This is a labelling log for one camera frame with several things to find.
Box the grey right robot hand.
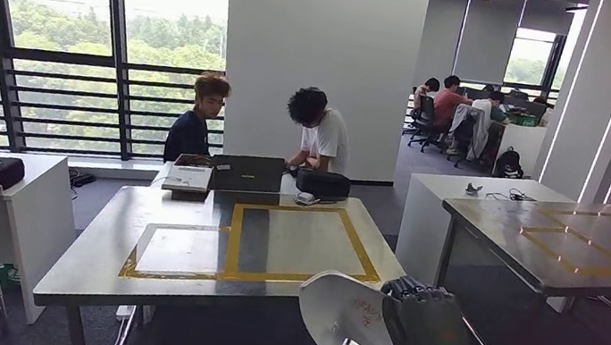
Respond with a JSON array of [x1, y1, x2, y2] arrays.
[[373, 273, 479, 345]]

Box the white part with orange writing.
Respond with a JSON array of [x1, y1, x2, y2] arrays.
[[291, 266, 438, 345]]

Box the black backpack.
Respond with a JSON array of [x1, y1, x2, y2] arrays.
[[491, 146, 528, 182]]

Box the black office chair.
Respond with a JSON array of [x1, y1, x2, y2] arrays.
[[406, 93, 451, 156], [443, 102, 501, 174]]

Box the pale jacket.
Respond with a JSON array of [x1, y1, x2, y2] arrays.
[[443, 102, 494, 164]]

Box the green plastic crate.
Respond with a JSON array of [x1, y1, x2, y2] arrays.
[[506, 111, 539, 130]]

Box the dark laptop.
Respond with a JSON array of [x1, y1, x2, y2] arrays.
[[206, 148, 287, 199]]

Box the white flat box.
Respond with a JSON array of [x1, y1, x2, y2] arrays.
[[161, 161, 215, 197]]

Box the green container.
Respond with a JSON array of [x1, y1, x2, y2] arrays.
[[0, 262, 23, 292]]

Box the black window railing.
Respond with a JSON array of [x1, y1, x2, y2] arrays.
[[0, 38, 234, 181]]

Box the black cable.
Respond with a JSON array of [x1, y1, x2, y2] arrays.
[[483, 184, 538, 206]]

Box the white charger with cable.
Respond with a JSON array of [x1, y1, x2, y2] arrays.
[[293, 190, 339, 211]]

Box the large yellow tape frame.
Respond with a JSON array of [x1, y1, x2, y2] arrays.
[[220, 192, 390, 302]]

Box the small yellow tape frame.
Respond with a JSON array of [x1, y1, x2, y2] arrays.
[[117, 213, 230, 292]]

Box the cardboard box with cables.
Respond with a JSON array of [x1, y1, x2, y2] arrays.
[[173, 150, 214, 171]]

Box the white cable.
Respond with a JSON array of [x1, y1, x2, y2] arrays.
[[106, 302, 146, 345]]

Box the black floor cables and adapters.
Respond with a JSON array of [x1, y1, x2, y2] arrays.
[[67, 167, 97, 190]]

